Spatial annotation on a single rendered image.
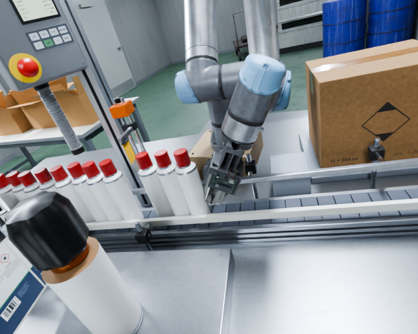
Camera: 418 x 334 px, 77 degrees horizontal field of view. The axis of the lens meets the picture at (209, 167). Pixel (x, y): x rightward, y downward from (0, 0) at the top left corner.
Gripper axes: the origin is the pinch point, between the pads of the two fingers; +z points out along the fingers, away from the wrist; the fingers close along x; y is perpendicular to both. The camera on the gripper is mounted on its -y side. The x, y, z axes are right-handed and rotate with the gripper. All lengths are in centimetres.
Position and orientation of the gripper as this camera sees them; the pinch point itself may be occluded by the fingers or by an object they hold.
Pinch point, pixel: (212, 197)
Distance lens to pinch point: 67.5
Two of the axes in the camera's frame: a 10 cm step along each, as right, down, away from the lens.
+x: 9.5, 3.1, 0.3
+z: -2.7, 7.8, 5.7
